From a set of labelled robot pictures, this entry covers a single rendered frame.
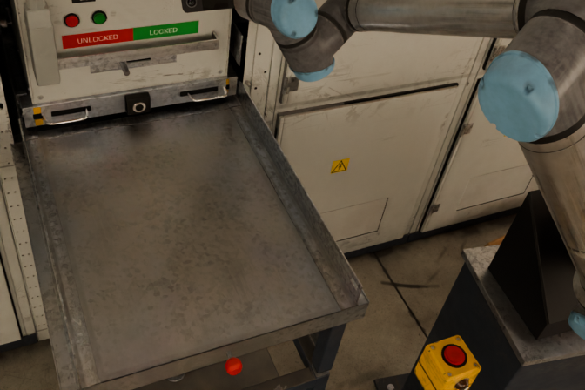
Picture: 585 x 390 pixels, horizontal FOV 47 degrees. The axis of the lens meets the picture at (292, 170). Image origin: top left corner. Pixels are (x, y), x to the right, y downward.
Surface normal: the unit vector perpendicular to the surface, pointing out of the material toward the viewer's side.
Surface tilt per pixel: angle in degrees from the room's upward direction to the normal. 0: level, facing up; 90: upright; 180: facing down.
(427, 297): 0
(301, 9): 71
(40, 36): 90
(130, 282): 0
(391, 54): 90
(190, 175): 0
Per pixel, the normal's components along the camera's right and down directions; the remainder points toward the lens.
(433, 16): -0.83, 0.26
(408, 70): 0.40, 0.67
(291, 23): 0.62, 0.33
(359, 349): 0.13, -0.72
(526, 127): -0.70, 0.63
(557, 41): -0.07, -0.39
